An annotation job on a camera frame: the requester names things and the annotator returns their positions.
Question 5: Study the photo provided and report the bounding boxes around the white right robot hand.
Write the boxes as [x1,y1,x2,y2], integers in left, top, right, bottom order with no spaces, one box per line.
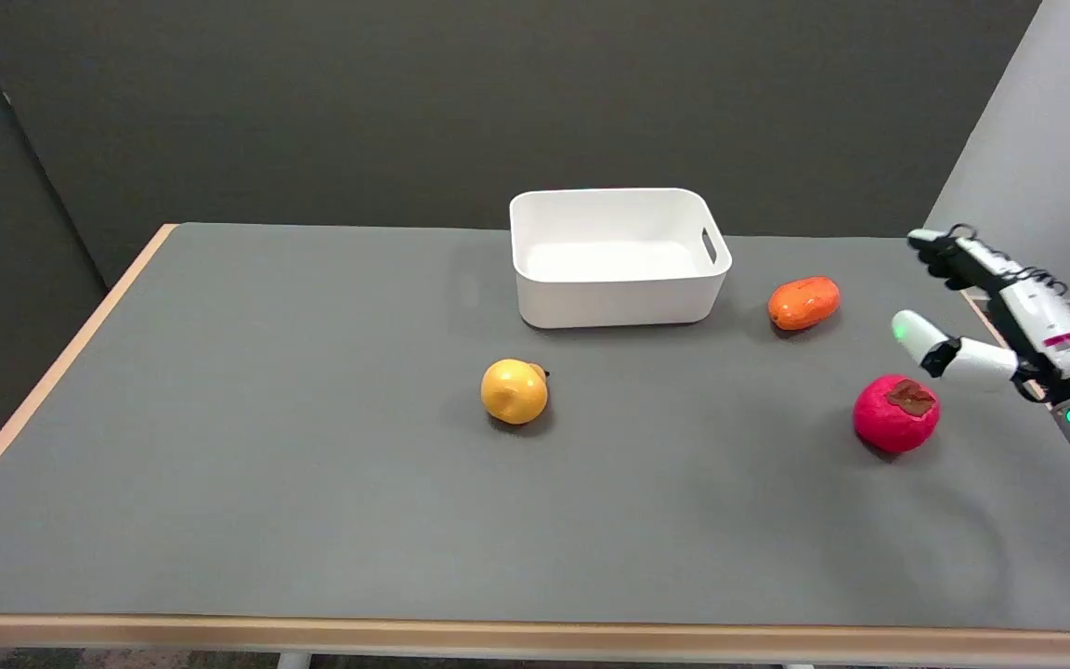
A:
[891,224,1070,403]

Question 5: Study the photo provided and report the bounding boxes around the red tomato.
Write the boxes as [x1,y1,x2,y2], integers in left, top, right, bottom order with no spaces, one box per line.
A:
[853,374,942,454]

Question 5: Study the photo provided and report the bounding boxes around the orange mango fruit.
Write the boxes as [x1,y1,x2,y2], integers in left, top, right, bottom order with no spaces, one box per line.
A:
[767,276,842,332]

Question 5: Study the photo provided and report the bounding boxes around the white plastic bin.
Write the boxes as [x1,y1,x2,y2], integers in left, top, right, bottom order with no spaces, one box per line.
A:
[509,188,734,330]

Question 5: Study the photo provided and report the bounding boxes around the yellow pear fruit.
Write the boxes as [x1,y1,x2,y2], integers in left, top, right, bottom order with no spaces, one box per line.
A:
[480,359,551,426]

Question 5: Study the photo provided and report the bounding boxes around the grey table mat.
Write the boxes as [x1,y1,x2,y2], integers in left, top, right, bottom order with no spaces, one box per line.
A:
[0,223,1070,635]

